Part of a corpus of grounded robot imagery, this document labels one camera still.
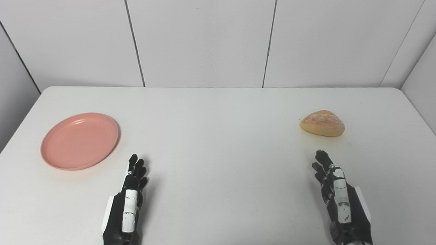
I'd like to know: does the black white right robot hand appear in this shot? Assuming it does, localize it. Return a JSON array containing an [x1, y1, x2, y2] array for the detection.
[[311, 147, 374, 245]]

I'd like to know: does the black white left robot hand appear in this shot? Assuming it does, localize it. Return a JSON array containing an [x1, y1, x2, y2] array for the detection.
[[97, 153, 152, 245]]

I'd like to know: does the pink round plate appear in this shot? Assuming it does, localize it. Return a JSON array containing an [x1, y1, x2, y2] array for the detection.
[[39, 111, 121, 172]]

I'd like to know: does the golden bread roll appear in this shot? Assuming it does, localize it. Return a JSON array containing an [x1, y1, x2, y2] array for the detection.
[[300, 109, 346, 138]]

